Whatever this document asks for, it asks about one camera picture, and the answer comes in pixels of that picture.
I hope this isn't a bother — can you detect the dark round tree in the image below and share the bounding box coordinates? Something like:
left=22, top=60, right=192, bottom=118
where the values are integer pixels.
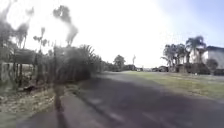
left=113, top=54, right=127, bottom=72

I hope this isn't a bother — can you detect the row of dark bushes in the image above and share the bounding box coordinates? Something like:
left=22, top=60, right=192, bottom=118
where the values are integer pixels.
left=53, top=44, right=114, bottom=82

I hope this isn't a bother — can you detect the group of palm trees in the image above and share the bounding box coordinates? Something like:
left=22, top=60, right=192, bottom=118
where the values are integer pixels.
left=160, top=35, right=208, bottom=73

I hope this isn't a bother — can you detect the pole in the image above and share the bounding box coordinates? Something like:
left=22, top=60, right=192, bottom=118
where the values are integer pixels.
left=132, top=54, right=137, bottom=67

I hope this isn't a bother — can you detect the grey concrete strip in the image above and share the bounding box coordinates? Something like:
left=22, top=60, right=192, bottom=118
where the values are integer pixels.
left=16, top=94, right=113, bottom=128

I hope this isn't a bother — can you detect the grey asphalt road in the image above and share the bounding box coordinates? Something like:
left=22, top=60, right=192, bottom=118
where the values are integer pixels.
left=74, top=70, right=224, bottom=128

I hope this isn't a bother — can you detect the dirt and grass verge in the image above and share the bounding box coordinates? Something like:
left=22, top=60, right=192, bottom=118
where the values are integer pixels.
left=0, top=80, right=84, bottom=128

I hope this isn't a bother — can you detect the dark hedge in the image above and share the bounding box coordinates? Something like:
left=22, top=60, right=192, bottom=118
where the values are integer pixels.
left=173, top=61, right=224, bottom=77

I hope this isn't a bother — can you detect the white building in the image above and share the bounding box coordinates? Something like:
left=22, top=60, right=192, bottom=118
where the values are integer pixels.
left=189, top=45, right=224, bottom=70

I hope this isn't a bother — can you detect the green grass verge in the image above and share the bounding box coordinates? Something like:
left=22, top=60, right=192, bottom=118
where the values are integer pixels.
left=128, top=70, right=224, bottom=100

